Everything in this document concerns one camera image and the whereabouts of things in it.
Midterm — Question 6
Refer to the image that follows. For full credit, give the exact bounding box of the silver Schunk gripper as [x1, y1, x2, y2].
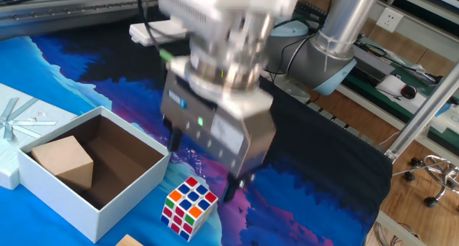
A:
[160, 70, 277, 204]

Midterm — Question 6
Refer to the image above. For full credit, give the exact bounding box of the Rubik's cube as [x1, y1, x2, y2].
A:
[160, 176, 219, 242]

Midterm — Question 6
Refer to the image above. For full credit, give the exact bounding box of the light blue gift box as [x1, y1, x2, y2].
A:
[16, 105, 171, 244]

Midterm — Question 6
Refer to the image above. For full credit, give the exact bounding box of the plain wooden cube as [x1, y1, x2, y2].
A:
[31, 135, 95, 191]
[115, 234, 144, 246]

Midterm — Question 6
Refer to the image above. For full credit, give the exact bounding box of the gift box lid with ribbon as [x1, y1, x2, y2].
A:
[0, 82, 78, 191]

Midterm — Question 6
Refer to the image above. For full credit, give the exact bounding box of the blue landscape print tablecloth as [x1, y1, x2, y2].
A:
[0, 5, 394, 246]

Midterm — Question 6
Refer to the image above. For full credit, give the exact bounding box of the grey flat metal case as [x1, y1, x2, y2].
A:
[353, 41, 395, 82]

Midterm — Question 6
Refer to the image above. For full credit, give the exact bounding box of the white mouse pad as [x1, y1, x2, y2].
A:
[375, 75, 427, 110]

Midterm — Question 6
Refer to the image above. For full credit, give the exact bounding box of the black computer mouse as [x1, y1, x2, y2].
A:
[400, 84, 418, 100]

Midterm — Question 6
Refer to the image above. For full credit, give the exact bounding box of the chrome chair base with castors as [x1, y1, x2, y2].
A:
[392, 154, 459, 208]

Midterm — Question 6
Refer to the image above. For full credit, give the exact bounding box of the black cable with green plug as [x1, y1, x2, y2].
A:
[137, 0, 175, 62]

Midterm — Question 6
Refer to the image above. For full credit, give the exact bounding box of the coiled grey cable bundle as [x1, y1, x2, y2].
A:
[372, 220, 420, 246]

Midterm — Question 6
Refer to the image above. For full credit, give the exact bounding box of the aluminium profile rail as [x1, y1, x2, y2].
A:
[0, 0, 158, 39]

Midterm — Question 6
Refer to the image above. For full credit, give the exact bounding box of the aluminium frame post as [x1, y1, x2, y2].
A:
[385, 62, 459, 163]

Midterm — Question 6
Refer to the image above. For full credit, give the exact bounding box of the white wall socket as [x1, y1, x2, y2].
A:
[375, 7, 404, 34]

